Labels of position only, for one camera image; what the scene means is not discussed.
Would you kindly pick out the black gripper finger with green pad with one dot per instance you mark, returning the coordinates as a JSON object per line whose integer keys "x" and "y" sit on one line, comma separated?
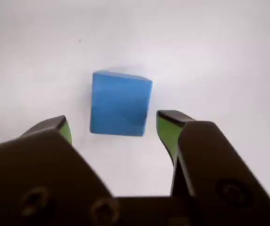
{"x": 215, "y": 164}
{"x": 31, "y": 169}

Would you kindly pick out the blue cube block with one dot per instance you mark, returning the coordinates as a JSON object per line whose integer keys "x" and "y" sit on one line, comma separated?
{"x": 119, "y": 106}

